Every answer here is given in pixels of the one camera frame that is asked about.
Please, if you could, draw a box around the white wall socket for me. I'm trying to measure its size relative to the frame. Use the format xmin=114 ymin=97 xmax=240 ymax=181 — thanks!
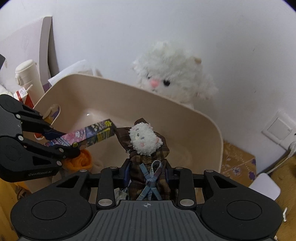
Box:
xmin=262 ymin=110 xmax=295 ymax=150

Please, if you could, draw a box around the grey white board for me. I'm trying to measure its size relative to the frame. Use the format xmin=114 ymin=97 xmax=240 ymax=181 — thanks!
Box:
xmin=1 ymin=16 xmax=52 ymax=92

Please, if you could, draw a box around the beige plastic basket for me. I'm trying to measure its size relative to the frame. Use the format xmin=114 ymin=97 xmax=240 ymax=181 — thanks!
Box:
xmin=23 ymin=73 xmax=224 ymax=193

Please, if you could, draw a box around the long colourful printed box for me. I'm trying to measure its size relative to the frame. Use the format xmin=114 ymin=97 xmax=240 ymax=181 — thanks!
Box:
xmin=44 ymin=119 xmax=116 ymax=150

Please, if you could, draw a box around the brown plaid doll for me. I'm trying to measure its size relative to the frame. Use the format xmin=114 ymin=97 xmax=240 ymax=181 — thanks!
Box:
xmin=115 ymin=118 xmax=171 ymax=201

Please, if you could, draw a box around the orange knitted sock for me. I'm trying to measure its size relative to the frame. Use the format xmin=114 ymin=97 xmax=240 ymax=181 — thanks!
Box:
xmin=62 ymin=149 xmax=93 ymax=173

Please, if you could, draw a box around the blue floral cloth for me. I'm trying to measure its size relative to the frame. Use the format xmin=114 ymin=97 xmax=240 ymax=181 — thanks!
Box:
xmin=114 ymin=188 xmax=129 ymax=202

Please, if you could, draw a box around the red white milk carton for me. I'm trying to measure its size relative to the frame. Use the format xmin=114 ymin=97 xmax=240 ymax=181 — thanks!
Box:
xmin=13 ymin=84 xmax=34 ymax=108

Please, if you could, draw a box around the white thermos bottle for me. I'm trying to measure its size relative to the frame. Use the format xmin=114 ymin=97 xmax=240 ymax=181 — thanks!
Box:
xmin=15 ymin=59 xmax=45 ymax=105

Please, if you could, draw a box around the white device on stand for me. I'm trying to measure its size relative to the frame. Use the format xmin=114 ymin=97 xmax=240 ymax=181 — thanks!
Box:
xmin=249 ymin=173 xmax=281 ymax=200

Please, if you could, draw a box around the white fluffy plush cat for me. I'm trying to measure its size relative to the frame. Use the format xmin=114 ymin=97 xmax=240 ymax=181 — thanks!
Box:
xmin=133 ymin=41 xmax=218 ymax=108

